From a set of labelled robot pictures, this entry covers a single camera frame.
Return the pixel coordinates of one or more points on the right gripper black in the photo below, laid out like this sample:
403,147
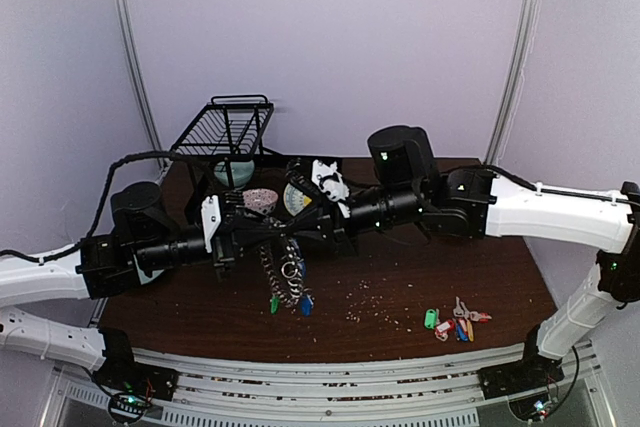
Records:
330,217

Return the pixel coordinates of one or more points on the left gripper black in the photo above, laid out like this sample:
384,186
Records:
228,241

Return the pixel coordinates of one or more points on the blue key tag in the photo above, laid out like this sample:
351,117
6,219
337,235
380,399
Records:
306,305
298,258

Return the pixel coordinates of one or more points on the black keyring disc with rings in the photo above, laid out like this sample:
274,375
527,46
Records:
284,280

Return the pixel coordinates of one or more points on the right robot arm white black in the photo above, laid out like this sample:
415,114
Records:
477,202

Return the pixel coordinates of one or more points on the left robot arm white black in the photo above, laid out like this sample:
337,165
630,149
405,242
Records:
144,243

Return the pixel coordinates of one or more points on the blue yellow patterned plate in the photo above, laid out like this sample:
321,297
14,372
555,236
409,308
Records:
294,200

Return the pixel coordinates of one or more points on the pink patterned bowl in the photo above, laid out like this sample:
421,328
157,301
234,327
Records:
260,200

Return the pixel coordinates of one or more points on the teal ceramic bowl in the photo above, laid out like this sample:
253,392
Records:
238,176

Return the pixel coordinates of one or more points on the green key tag on disc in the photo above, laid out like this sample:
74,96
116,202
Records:
274,305

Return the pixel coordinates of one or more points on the blue key tag on disc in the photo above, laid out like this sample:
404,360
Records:
306,305

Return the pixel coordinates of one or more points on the light teal plate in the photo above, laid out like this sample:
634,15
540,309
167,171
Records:
146,278

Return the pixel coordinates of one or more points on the green key tag in pile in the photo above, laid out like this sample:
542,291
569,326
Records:
431,319

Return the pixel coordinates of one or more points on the red key tag in pile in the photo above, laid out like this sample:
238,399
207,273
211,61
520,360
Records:
443,329

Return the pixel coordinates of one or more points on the red headed silver key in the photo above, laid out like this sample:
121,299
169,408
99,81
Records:
481,317

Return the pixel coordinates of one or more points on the yellow key tag in pile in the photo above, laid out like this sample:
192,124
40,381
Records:
469,330

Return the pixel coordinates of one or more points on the left circuit board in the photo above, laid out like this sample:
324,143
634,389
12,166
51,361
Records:
126,408

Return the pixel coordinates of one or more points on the circuit board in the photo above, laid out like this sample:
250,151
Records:
126,408
532,408

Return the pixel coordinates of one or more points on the right circuit board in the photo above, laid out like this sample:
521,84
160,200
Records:
532,408

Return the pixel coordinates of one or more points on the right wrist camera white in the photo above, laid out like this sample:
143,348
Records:
319,178

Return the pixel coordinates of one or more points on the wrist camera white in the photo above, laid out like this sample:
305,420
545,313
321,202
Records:
211,218
319,178

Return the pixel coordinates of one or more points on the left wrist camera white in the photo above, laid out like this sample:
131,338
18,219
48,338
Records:
211,218

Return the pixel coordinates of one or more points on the black wire dish rack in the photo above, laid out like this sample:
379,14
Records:
230,128

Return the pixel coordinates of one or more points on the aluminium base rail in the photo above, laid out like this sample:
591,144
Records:
436,391

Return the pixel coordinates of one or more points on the left aluminium frame post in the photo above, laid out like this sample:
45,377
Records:
136,75

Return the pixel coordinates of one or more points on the aluminium frame post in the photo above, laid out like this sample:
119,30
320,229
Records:
136,75
511,91

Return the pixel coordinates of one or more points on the right aluminium frame post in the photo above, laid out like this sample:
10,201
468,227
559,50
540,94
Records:
511,91

